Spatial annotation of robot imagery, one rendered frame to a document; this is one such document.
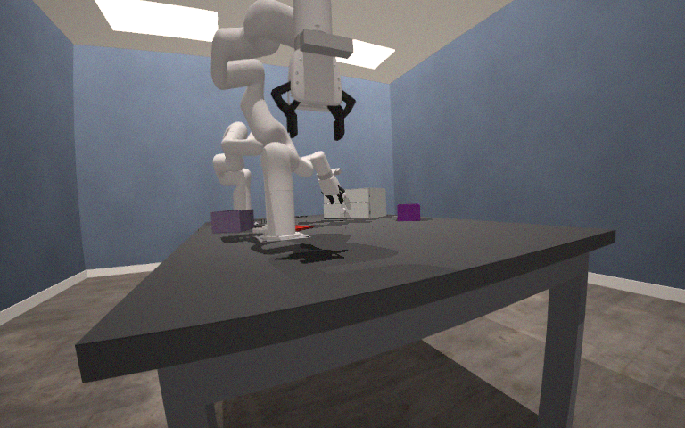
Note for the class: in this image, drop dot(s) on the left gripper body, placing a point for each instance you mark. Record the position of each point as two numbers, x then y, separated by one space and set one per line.
329 186

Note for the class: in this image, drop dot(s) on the white cabinet with drawer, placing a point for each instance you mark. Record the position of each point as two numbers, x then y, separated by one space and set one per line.
356 204

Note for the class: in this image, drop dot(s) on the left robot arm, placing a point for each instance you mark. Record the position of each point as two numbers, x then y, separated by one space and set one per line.
230 170

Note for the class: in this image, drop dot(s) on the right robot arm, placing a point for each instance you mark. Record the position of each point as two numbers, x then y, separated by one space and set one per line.
267 24

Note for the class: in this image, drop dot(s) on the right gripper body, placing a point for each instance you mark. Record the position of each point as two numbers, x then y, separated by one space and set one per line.
315 78

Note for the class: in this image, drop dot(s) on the purple open-top box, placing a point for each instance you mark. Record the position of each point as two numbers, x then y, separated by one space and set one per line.
232 221
408 212

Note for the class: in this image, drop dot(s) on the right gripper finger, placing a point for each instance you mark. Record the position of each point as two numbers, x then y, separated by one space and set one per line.
288 110
339 114

